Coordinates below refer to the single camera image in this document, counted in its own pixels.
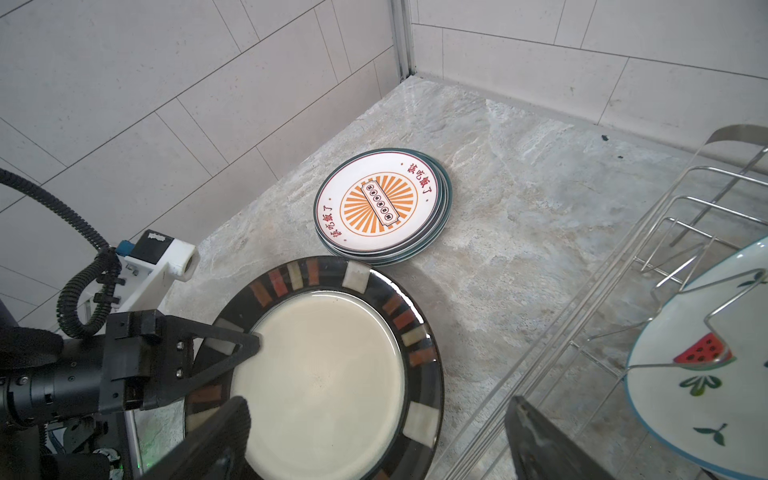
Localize white watermelon pattern plate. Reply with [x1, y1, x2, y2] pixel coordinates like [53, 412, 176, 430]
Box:
[625, 239, 767, 479]

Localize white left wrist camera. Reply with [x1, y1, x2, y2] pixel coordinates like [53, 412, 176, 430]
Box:
[109, 230, 200, 314]

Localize small sunburst plate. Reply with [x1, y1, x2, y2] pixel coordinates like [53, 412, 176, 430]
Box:
[313, 148, 454, 266]

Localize metal wire dish rack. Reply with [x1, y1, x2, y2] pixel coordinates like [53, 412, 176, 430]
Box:
[431, 124, 767, 479]

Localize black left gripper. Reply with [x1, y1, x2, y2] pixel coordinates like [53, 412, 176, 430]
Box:
[1, 310, 261, 428]

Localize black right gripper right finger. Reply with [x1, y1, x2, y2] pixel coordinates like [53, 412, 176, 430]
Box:
[505, 396, 615, 480]

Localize dark rimmed checkered plate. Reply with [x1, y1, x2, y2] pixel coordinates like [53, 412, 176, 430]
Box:
[185, 256, 444, 479]

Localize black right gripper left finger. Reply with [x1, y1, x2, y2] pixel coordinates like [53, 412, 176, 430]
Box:
[142, 396, 251, 479]

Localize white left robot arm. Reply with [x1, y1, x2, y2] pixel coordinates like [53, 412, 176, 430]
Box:
[1, 170, 261, 479]

